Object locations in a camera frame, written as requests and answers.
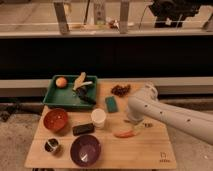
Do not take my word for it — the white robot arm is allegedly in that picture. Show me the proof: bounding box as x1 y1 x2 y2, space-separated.
127 83 213 145

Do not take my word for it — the purple bowl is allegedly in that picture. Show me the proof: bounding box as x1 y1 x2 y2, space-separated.
70 135 101 167

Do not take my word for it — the red bowl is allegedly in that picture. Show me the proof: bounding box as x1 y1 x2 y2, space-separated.
43 108 68 132

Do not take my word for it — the metal fork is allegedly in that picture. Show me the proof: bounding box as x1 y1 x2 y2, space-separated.
124 120 153 128

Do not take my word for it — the green sponge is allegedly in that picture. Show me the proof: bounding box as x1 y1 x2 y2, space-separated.
105 96 118 113

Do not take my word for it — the wooden table board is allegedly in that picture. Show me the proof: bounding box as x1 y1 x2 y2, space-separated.
24 81 178 170

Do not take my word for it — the white cup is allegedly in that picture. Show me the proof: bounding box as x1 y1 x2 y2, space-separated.
91 108 107 128

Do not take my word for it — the dark red grape bunch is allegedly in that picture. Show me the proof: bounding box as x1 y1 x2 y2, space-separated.
111 85 131 97

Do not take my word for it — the black rectangular block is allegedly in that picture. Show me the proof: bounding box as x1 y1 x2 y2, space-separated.
73 123 94 136

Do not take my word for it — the dark eggplant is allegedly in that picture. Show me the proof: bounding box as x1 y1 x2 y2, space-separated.
77 89 96 105

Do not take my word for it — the green plastic tray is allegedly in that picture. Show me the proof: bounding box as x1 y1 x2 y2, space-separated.
43 75 98 110

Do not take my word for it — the small metal cup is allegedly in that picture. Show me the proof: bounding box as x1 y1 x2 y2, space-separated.
44 138 60 154

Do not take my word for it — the orange fruit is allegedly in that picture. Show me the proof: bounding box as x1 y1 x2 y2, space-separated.
56 77 67 88

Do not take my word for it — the black machine in background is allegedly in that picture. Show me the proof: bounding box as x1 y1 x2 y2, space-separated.
149 0 201 28

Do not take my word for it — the clear bottle in background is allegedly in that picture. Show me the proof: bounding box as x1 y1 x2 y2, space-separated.
93 0 106 25

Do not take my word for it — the grey metal post right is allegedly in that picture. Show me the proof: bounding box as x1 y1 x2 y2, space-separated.
119 0 130 34

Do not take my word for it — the grey metal post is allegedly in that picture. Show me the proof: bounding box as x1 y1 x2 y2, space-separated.
53 0 69 34
119 0 130 34

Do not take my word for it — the grey metal post left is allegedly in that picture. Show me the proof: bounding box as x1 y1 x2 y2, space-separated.
53 0 69 34

